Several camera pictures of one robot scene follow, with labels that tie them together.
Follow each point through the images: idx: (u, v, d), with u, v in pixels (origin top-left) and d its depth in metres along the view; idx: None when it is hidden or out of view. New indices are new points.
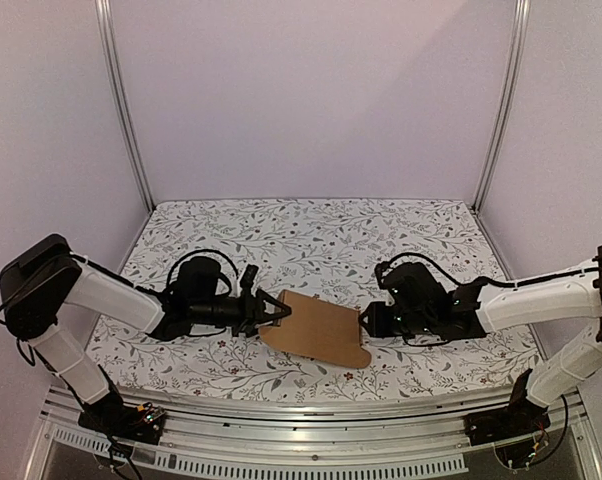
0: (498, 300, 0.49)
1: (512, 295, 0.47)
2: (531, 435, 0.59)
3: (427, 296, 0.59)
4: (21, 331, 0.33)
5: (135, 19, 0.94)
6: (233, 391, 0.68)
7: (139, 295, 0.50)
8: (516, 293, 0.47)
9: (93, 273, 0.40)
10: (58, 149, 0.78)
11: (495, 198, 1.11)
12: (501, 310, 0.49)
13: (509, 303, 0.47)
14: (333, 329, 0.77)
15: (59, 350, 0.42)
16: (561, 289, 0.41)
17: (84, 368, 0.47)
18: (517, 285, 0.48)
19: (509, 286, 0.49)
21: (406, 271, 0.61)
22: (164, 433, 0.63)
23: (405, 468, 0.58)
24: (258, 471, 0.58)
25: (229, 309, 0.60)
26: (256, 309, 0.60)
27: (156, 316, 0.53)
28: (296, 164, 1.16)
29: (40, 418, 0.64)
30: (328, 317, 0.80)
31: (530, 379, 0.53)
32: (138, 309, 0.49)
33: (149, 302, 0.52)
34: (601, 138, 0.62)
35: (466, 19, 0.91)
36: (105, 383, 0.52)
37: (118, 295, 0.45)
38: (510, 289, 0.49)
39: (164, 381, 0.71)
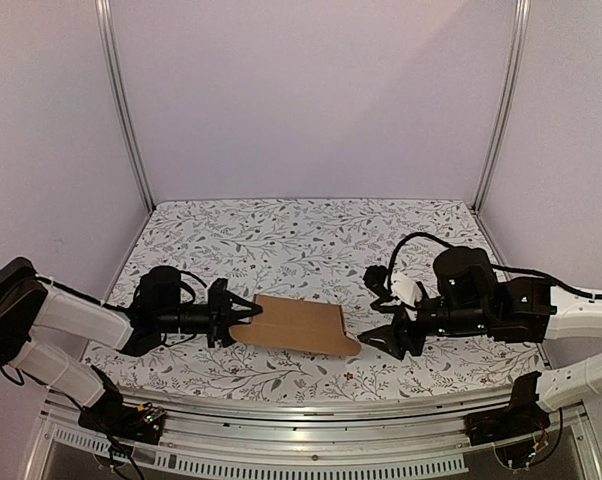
0: (577, 311, 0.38)
1: (596, 308, 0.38)
2: (532, 435, 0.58)
3: (488, 291, 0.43)
4: None
5: (135, 19, 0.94)
6: (233, 391, 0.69)
7: (107, 311, 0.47)
8: (597, 307, 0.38)
9: (60, 294, 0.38)
10: (57, 149, 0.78)
11: (495, 198, 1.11)
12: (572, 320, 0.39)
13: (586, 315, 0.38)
14: (315, 323, 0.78)
15: (42, 363, 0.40)
16: None
17: (74, 374, 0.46)
18: (595, 298, 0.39)
19: (588, 296, 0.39)
21: (467, 258, 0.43)
22: (164, 433, 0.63)
23: (405, 468, 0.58)
24: (258, 471, 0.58)
25: (197, 317, 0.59)
26: (220, 306, 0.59)
27: (127, 334, 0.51)
28: (296, 163, 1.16)
29: (40, 418, 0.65)
30: (307, 313, 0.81)
31: (542, 384, 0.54)
32: (108, 327, 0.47)
33: (117, 318, 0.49)
34: (601, 139, 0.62)
35: (465, 19, 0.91)
36: (99, 383, 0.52)
37: (90, 314, 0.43)
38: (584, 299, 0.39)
39: (164, 381, 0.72)
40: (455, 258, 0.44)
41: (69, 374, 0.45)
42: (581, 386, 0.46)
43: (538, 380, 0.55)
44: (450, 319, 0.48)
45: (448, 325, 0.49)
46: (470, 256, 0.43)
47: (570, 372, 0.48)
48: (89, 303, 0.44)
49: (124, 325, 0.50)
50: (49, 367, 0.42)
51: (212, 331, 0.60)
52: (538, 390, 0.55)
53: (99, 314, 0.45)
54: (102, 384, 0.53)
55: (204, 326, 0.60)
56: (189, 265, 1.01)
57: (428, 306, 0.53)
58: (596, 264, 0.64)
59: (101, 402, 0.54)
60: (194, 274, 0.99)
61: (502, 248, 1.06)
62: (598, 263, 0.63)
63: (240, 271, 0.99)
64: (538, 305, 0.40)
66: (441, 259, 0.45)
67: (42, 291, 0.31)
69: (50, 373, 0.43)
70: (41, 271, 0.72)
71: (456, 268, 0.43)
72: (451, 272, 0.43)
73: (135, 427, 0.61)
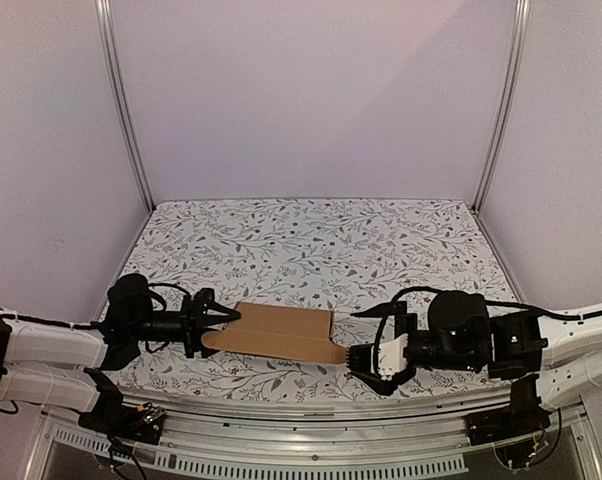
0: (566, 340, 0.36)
1: (581, 332, 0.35)
2: (531, 435, 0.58)
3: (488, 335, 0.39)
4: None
5: (134, 18, 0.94)
6: (233, 391, 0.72)
7: (77, 333, 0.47)
8: (584, 329, 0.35)
9: (25, 328, 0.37)
10: (57, 148, 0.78)
11: (495, 198, 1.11)
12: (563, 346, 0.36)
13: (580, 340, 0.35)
14: (298, 328, 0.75)
15: (29, 388, 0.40)
16: None
17: (64, 388, 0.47)
18: (583, 318, 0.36)
19: (575, 318, 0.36)
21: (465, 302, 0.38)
22: (164, 433, 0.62)
23: (406, 468, 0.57)
24: (258, 471, 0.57)
25: (171, 325, 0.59)
26: (192, 309, 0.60)
27: (101, 350, 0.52)
28: (296, 163, 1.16)
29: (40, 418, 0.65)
30: (290, 317, 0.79)
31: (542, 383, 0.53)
32: (80, 347, 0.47)
33: (89, 337, 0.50)
34: (600, 138, 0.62)
35: (465, 18, 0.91)
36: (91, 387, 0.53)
37: (61, 341, 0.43)
38: (572, 322, 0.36)
39: (164, 381, 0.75)
40: (455, 305, 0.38)
41: (61, 387, 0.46)
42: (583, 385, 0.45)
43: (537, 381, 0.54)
44: (439, 354, 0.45)
45: (437, 360, 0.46)
46: (470, 302, 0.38)
47: (570, 371, 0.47)
48: (58, 328, 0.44)
49: (98, 342, 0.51)
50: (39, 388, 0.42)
51: (187, 335, 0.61)
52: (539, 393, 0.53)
53: (72, 337, 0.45)
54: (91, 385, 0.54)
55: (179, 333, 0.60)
56: (189, 265, 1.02)
57: (419, 336, 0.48)
58: (596, 264, 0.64)
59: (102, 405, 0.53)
60: (194, 274, 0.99)
61: (503, 247, 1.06)
62: (597, 263, 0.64)
63: (239, 271, 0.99)
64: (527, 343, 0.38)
66: (435, 306, 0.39)
67: (6, 330, 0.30)
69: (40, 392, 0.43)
70: (40, 271, 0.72)
71: (457, 320, 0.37)
72: (455, 324, 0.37)
73: (135, 427, 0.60)
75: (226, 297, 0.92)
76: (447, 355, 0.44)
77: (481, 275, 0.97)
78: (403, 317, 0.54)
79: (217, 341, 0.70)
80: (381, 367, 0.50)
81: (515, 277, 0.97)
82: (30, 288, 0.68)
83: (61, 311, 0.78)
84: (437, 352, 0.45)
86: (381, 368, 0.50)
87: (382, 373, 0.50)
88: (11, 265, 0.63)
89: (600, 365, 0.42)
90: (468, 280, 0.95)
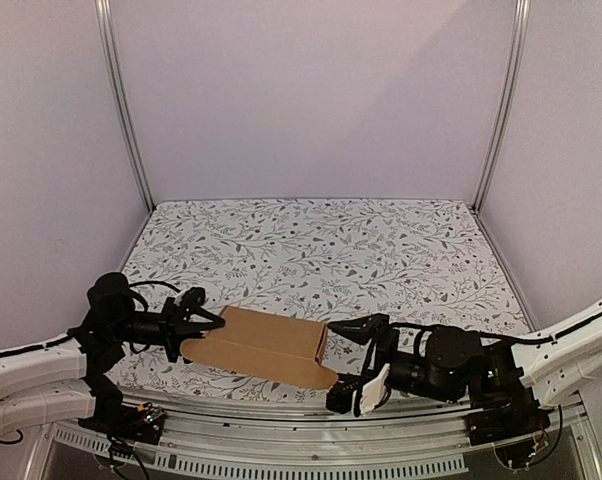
0: (541, 360, 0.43)
1: (552, 351, 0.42)
2: (532, 435, 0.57)
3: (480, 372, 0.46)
4: None
5: (134, 19, 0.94)
6: (232, 391, 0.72)
7: (55, 350, 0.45)
8: (554, 348, 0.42)
9: None
10: (57, 149, 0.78)
11: (495, 199, 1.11)
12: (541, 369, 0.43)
13: (554, 361, 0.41)
14: (282, 342, 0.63)
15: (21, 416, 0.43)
16: None
17: (59, 404, 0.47)
18: (556, 339, 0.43)
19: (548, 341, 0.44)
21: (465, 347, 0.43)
22: (164, 433, 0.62)
23: (406, 468, 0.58)
24: (258, 471, 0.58)
25: (149, 328, 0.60)
26: (171, 313, 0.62)
27: (84, 357, 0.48)
28: (296, 162, 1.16)
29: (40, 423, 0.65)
30: (279, 325, 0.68)
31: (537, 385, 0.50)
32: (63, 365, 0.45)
33: (67, 349, 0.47)
34: (600, 139, 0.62)
35: (465, 19, 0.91)
36: (88, 392, 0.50)
37: (40, 366, 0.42)
38: (548, 344, 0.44)
39: (164, 381, 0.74)
40: (454, 349, 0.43)
41: (54, 405, 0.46)
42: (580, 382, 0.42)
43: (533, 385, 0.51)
44: (427, 382, 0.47)
45: (417, 386, 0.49)
46: (467, 345, 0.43)
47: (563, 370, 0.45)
48: (32, 353, 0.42)
49: (74, 352, 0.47)
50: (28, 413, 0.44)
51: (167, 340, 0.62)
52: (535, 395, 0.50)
53: (47, 358, 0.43)
54: (88, 388, 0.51)
55: (158, 337, 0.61)
56: (189, 265, 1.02)
57: (404, 359, 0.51)
58: (596, 264, 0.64)
59: (101, 405, 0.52)
60: (194, 274, 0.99)
61: (503, 248, 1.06)
62: (597, 262, 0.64)
63: (239, 271, 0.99)
64: (507, 373, 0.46)
66: (432, 345, 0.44)
67: None
69: (31, 416, 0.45)
70: (40, 270, 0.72)
71: (453, 361, 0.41)
72: (453, 364, 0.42)
73: (135, 427, 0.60)
75: (226, 297, 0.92)
76: (434, 384, 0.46)
77: (481, 275, 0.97)
78: (388, 334, 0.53)
79: (196, 348, 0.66)
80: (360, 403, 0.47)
81: (515, 277, 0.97)
82: (30, 288, 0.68)
83: (62, 310, 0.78)
84: (420, 379, 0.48)
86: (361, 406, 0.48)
87: (362, 408, 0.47)
88: (11, 265, 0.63)
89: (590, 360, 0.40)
90: (468, 280, 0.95)
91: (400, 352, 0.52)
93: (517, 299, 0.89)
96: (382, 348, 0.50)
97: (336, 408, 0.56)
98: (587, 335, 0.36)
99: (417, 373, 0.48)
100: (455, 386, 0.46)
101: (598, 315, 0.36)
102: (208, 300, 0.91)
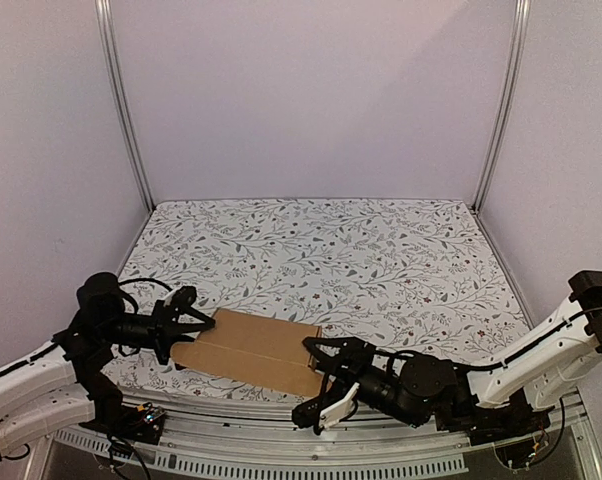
0: (496, 384, 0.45)
1: (505, 375, 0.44)
2: (532, 435, 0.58)
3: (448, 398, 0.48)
4: None
5: (134, 19, 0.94)
6: (233, 391, 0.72)
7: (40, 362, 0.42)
8: (507, 372, 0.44)
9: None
10: (57, 149, 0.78)
11: (495, 199, 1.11)
12: (500, 392, 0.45)
13: (508, 385, 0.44)
14: (276, 347, 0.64)
15: (24, 430, 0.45)
16: (558, 348, 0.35)
17: (58, 415, 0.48)
18: (507, 364, 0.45)
19: (500, 366, 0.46)
21: (444, 377, 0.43)
22: (164, 433, 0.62)
23: (405, 468, 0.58)
24: (258, 471, 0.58)
25: (138, 331, 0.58)
26: (161, 316, 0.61)
27: (72, 364, 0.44)
28: (296, 162, 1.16)
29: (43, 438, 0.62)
30: (278, 329, 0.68)
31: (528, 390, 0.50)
32: (52, 377, 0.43)
33: (54, 358, 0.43)
34: (600, 138, 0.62)
35: (465, 19, 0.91)
36: (85, 396, 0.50)
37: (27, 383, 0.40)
38: (501, 369, 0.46)
39: (164, 381, 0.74)
40: (430, 376, 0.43)
41: (54, 416, 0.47)
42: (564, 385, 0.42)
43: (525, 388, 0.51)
44: (395, 404, 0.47)
45: (383, 403, 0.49)
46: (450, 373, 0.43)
47: (546, 375, 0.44)
48: (18, 370, 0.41)
49: (60, 361, 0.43)
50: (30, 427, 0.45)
51: (155, 342, 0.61)
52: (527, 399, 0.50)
53: (31, 373, 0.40)
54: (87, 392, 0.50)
55: (146, 339, 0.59)
56: (189, 265, 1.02)
57: (376, 375, 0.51)
58: (595, 265, 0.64)
59: (102, 406, 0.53)
60: (194, 274, 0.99)
61: (503, 248, 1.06)
62: (596, 263, 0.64)
63: (239, 271, 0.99)
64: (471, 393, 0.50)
66: (410, 373, 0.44)
67: None
69: (33, 429, 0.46)
70: (40, 270, 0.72)
71: (429, 389, 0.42)
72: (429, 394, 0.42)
73: (135, 427, 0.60)
75: (226, 297, 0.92)
76: (403, 408, 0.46)
77: (481, 275, 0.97)
78: (360, 349, 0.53)
79: (185, 352, 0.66)
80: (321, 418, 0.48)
81: (515, 277, 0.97)
82: (29, 288, 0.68)
83: (62, 311, 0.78)
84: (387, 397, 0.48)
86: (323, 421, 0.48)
87: (326, 425, 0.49)
88: (11, 265, 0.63)
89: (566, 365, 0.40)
90: (468, 280, 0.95)
91: (374, 368, 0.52)
93: (517, 300, 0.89)
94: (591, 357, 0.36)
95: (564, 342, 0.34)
96: (353, 370, 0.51)
97: (298, 423, 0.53)
98: (541, 354, 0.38)
99: (387, 392, 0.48)
100: (422, 412, 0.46)
101: (549, 333, 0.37)
102: (208, 300, 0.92)
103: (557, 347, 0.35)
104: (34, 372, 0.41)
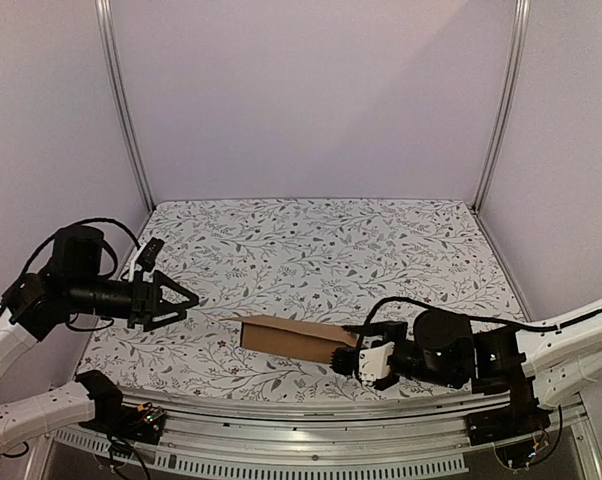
0: (543, 348, 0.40)
1: (557, 340, 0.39)
2: (532, 435, 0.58)
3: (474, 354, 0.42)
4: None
5: (134, 18, 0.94)
6: (233, 391, 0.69)
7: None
8: (560, 338, 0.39)
9: None
10: (56, 148, 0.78)
11: (496, 198, 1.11)
12: (545, 357, 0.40)
13: (557, 351, 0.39)
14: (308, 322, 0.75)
15: (22, 427, 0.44)
16: None
17: (56, 412, 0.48)
18: (562, 328, 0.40)
19: (552, 329, 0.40)
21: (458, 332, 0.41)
22: (164, 433, 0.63)
23: (406, 468, 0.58)
24: (258, 471, 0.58)
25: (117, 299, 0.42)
26: (146, 299, 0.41)
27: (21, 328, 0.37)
28: (296, 162, 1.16)
29: (43, 438, 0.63)
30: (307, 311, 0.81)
31: (537, 385, 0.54)
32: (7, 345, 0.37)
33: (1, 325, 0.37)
34: (601, 137, 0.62)
35: (465, 19, 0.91)
36: (86, 397, 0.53)
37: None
38: (552, 332, 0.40)
39: (164, 381, 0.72)
40: (441, 329, 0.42)
41: (55, 414, 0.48)
42: (580, 382, 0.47)
43: (534, 383, 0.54)
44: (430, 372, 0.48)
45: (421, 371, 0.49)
46: (460, 326, 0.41)
47: (565, 370, 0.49)
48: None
49: (6, 329, 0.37)
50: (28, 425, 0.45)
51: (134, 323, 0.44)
52: (535, 393, 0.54)
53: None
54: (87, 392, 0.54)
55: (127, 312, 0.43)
56: (189, 265, 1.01)
57: (406, 347, 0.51)
58: (595, 264, 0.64)
59: (102, 407, 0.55)
60: (194, 274, 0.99)
61: (503, 248, 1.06)
62: (596, 262, 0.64)
63: (239, 271, 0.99)
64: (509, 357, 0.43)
66: (422, 327, 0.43)
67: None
69: (32, 427, 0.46)
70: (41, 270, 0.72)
71: (438, 342, 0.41)
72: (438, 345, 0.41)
73: (135, 427, 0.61)
75: (226, 297, 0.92)
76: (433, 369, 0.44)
77: (481, 275, 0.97)
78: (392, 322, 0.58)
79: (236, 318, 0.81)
80: (359, 355, 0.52)
81: (515, 277, 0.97)
82: None
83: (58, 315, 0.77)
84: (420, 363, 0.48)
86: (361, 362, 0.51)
87: (364, 377, 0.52)
88: (11, 265, 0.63)
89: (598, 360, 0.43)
90: (468, 280, 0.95)
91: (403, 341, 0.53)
93: (517, 299, 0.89)
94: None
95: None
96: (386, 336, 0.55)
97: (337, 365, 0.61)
98: (588, 326, 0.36)
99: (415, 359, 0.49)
100: (446, 369, 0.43)
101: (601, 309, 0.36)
102: (208, 300, 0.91)
103: None
104: None
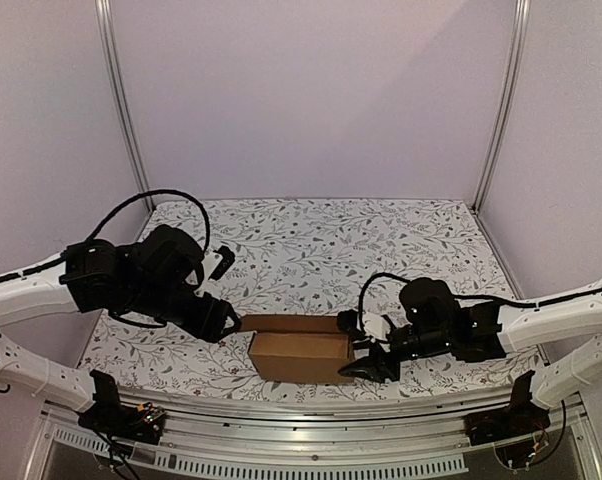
0: (519, 323, 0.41)
1: (533, 316, 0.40)
2: (531, 435, 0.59)
3: (455, 316, 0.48)
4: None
5: (133, 17, 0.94)
6: (233, 391, 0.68)
7: (33, 279, 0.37)
8: (537, 314, 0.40)
9: None
10: (57, 149, 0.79)
11: (495, 198, 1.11)
12: (519, 332, 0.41)
13: (533, 326, 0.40)
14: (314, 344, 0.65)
15: (24, 375, 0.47)
16: (582, 310, 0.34)
17: (56, 387, 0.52)
18: (539, 306, 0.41)
19: (531, 307, 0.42)
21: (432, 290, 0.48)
22: (164, 433, 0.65)
23: (406, 468, 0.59)
24: (259, 471, 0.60)
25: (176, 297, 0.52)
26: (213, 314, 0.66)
27: (67, 289, 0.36)
28: (297, 162, 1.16)
29: (40, 418, 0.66)
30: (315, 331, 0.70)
31: (534, 382, 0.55)
32: (48, 295, 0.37)
33: (46, 276, 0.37)
34: (600, 137, 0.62)
35: (465, 18, 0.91)
36: (91, 395, 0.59)
37: (18, 298, 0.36)
38: (530, 309, 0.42)
39: (164, 381, 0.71)
40: (418, 288, 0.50)
41: (54, 387, 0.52)
42: (573, 381, 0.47)
43: (532, 380, 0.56)
44: (421, 343, 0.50)
45: (420, 349, 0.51)
46: (432, 287, 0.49)
47: (559, 368, 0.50)
48: (11, 284, 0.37)
49: (51, 282, 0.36)
50: (25, 384, 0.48)
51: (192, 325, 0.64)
52: (531, 389, 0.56)
53: (23, 291, 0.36)
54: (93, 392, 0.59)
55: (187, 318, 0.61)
56: None
57: (398, 336, 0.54)
58: (595, 264, 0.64)
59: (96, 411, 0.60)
60: None
61: (503, 248, 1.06)
62: (595, 262, 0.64)
63: (239, 271, 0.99)
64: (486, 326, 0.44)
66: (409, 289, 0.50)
67: None
69: (31, 385, 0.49)
70: None
71: (417, 298, 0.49)
72: (414, 301, 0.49)
73: (135, 427, 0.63)
75: (226, 297, 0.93)
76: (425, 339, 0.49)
77: (481, 276, 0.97)
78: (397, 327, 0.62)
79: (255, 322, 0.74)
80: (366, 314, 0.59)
81: (515, 276, 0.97)
82: None
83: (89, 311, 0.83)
84: (416, 343, 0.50)
86: (364, 320, 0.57)
87: (365, 328, 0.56)
88: (11, 265, 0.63)
89: (592, 356, 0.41)
90: (468, 280, 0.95)
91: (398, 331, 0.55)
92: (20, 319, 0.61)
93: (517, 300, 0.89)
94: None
95: (592, 305, 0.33)
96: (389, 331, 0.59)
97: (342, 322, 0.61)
98: (568, 308, 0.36)
99: (411, 339, 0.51)
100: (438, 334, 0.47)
101: (579, 294, 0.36)
102: None
103: (585, 307, 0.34)
104: (28, 291, 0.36)
